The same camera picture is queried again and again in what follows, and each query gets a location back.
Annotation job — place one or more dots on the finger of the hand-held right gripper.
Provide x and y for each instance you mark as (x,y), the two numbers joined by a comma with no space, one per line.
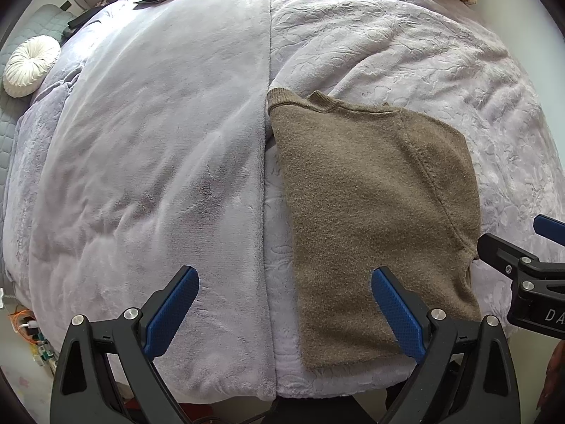
(499,251)
(551,229)

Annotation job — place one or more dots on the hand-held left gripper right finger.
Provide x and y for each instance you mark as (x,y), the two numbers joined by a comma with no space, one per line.
(399,313)

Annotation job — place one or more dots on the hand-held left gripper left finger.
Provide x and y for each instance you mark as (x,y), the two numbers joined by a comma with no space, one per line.
(172,311)

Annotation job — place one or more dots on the olive brown knit sweater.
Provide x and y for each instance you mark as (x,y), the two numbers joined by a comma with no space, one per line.
(366,212)

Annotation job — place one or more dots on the person's right hand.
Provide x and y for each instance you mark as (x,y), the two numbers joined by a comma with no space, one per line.
(557,375)

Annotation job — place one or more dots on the lavender smooth plush blanket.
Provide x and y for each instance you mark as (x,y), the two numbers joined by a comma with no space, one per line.
(154,163)

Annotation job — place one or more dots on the lavender embossed blanket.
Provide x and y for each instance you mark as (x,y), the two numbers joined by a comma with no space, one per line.
(397,53)

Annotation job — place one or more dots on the white round pleated pillow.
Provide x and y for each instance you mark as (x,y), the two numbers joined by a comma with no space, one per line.
(31,66)

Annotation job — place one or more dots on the grey quilted headboard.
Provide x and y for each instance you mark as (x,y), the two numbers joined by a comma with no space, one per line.
(44,16)

